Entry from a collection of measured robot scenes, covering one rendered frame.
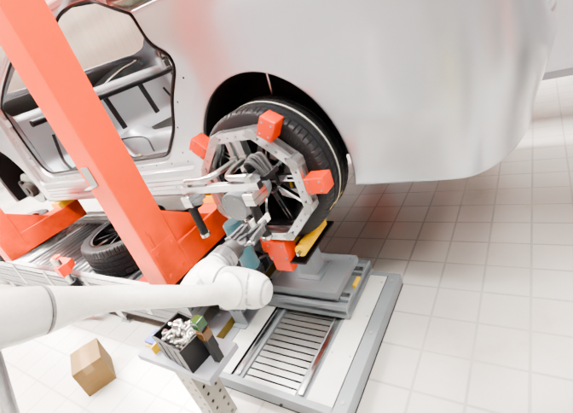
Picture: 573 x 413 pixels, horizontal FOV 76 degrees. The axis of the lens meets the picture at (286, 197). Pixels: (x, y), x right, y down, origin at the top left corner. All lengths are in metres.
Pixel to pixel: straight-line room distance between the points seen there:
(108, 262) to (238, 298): 1.91
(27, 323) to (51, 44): 1.12
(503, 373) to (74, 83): 2.01
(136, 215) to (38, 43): 0.73
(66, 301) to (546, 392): 1.57
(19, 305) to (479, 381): 1.54
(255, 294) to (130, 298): 0.31
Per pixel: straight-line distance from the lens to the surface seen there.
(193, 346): 1.48
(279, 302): 2.10
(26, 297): 0.87
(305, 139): 1.47
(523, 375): 1.79
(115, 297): 0.96
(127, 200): 1.73
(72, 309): 0.91
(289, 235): 1.66
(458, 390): 1.74
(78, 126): 1.67
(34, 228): 3.64
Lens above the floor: 1.44
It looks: 24 degrees down
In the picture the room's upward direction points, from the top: 21 degrees counter-clockwise
